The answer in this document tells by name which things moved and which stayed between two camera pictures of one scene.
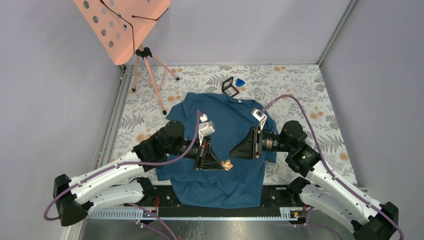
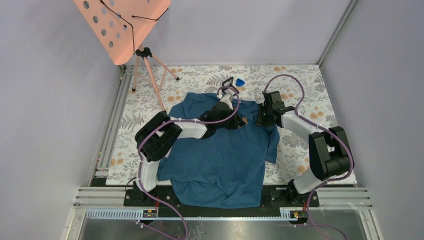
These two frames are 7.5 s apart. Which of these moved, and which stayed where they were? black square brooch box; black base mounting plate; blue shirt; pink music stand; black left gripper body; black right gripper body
Moved: black right gripper body; black left gripper body
Stayed: black square brooch box; blue shirt; pink music stand; black base mounting plate
